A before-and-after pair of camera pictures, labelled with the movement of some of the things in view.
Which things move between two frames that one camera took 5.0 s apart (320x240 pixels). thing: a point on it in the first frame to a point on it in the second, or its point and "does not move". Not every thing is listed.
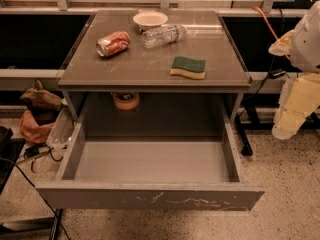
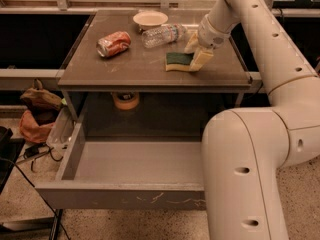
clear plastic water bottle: x=170 y=33 does not move
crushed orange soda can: x=113 y=44 does not move
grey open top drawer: x=152 y=173 does not move
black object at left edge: x=10 y=149 does not move
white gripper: x=307 y=45 to x=210 y=34
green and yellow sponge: x=195 y=68 to x=178 y=61
